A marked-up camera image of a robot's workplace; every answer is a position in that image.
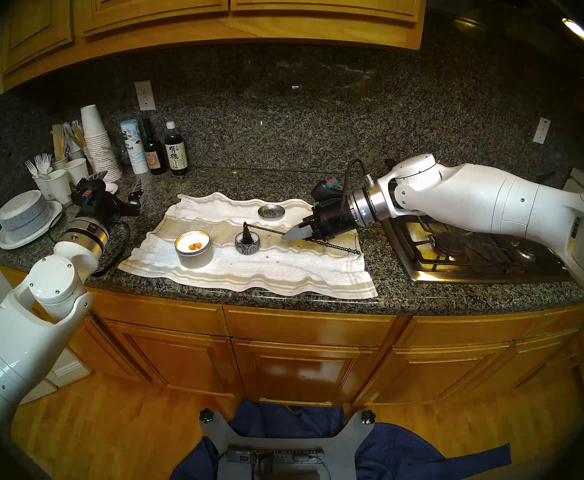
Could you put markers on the wooden base cabinet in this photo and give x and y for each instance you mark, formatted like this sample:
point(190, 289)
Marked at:
point(302, 369)

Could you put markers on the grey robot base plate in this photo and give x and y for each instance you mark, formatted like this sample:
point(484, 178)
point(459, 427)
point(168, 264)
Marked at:
point(342, 454)

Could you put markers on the black metal candle snuffer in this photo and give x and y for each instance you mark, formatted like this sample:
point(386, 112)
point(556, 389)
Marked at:
point(247, 235)

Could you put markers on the dark olive oil bottle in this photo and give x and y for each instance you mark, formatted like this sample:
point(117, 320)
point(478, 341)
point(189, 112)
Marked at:
point(154, 156)

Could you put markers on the wooden wall cabinet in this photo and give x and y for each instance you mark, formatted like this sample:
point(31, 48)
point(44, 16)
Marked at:
point(222, 14)

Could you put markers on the silver tin candle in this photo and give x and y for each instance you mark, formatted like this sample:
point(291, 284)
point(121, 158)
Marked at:
point(193, 254)

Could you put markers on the stack of white paper cups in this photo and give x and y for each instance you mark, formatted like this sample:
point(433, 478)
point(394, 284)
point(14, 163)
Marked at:
point(97, 144)

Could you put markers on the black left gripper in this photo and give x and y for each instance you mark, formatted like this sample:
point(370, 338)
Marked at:
point(104, 209)

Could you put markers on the round silver metal dish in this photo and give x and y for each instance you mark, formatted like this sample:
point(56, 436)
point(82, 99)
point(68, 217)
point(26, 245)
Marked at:
point(271, 212)

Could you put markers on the stainless gas stove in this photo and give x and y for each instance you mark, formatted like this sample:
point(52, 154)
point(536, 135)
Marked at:
point(472, 256)

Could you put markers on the white salt canister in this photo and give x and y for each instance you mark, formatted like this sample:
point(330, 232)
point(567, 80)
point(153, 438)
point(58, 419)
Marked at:
point(134, 149)

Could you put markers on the bundle of wooden stirrers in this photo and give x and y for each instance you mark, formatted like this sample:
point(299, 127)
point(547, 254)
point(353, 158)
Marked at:
point(76, 134)

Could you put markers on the small patterned tin candle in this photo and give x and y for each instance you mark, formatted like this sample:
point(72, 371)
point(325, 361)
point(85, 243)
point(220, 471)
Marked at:
point(247, 249)

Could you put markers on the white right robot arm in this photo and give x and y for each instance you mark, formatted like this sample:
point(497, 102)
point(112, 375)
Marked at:
point(487, 199)

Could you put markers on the brown paper chopstick sleeve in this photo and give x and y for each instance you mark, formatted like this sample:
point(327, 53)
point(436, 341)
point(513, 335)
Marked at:
point(58, 141)

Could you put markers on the stack of paper bowls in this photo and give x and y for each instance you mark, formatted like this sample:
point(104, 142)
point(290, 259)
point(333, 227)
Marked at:
point(22, 211)

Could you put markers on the small paper cup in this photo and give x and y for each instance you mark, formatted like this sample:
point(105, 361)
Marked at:
point(75, 154)
point(59, 163)

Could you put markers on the white paper cup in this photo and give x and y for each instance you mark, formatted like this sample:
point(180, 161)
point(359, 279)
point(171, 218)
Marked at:
point(60, 186)
point(77, 171)
point(42, 188)

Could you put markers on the dim hood lamp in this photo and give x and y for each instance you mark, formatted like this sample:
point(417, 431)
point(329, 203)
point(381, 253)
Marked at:
point(469, 24)

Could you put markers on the white beige striped towel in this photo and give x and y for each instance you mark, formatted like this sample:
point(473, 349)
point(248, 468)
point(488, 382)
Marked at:
point(292, 274)

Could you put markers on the soy sauce bottle white cap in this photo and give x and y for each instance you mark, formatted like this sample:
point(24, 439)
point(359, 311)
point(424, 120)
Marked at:
point(176, 156)

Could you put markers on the white plastic fork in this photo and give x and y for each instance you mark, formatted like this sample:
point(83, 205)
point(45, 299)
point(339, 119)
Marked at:
point(39, 163)
point(31, 167)
point(47, 161)

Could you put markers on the dark blue cloth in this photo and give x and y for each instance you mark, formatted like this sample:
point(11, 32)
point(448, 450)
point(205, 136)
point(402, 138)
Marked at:
point(397, 454)

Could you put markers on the small plate with wrappers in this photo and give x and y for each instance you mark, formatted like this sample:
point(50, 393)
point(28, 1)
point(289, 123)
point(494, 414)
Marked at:
point(111, 187)

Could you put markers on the stack of paper plates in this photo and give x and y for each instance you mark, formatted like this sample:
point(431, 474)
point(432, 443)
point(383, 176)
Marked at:
point(19, 239)

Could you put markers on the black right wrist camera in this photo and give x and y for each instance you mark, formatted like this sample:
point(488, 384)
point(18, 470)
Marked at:
point(324, 190)

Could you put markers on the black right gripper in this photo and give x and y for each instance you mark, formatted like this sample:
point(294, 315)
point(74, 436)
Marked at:
point(332, 219)

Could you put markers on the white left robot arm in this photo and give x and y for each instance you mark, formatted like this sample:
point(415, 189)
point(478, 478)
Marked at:
point(22, 349)

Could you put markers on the white wall outlet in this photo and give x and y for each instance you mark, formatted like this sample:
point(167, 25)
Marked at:
point(541, 130)
point(145, 95)

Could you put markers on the lit hood lamp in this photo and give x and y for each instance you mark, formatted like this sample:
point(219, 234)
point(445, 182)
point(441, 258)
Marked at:
point(578, 31)

